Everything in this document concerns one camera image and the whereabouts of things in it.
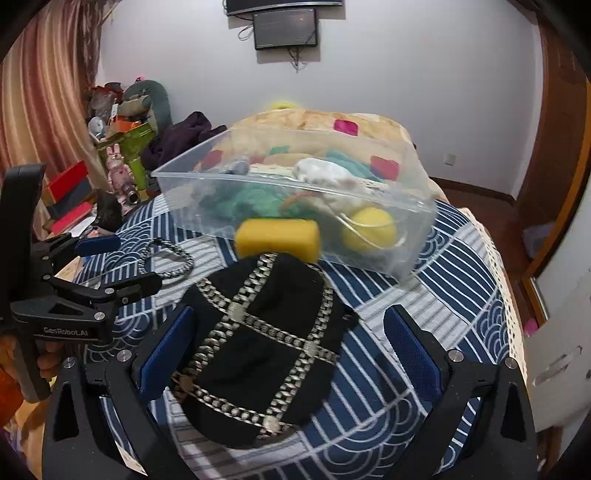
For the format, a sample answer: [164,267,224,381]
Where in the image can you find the green knitted soft item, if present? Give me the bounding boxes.
[193,148,385,222]

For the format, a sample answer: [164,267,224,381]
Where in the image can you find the large wall television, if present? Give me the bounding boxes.
[222,0,344,16]

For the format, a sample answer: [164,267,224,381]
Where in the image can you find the clear plastic storage box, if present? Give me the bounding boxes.
[152,127,437,279]

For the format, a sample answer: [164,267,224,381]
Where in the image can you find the pink rabbit toy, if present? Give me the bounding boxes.
[106,143,139,206]

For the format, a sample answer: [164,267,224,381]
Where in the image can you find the yellow round sponge ball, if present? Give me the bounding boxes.
[342,207,398,253]

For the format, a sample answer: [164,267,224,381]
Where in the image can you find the red box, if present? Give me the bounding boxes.
[41,161,95,235]

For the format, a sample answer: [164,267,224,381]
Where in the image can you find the yellow rectangular sponge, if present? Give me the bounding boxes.
[235,219,321,263]

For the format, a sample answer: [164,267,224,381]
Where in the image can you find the grey green plush toy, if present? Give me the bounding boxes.
[118,80,172,134]

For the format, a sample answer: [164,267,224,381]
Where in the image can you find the grey cloth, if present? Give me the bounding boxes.
[221,156,250,175]

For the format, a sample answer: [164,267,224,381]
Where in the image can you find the dark purple clothing pile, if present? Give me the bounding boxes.
[140,111,228,172]

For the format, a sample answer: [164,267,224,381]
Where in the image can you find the brown wooden door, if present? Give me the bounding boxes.
[516,18,590,278]

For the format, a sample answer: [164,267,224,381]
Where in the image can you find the striped pink gold curtain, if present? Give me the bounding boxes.
[0,0,110,186]

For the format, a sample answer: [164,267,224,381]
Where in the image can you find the navy patterned bedspread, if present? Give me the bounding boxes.
[75,196,523,479]

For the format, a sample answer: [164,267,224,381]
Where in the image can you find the green cardboard box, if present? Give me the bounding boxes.
[96,123,155,190]

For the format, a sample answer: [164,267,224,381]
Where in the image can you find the person's left hand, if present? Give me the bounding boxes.
[0,335,63,381]

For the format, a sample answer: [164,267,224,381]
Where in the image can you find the small wall monitor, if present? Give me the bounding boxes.
[252,8,318,50]

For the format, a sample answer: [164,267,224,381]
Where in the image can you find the beige fleece blanket colourful squares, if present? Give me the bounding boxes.
[193,109,445,206]

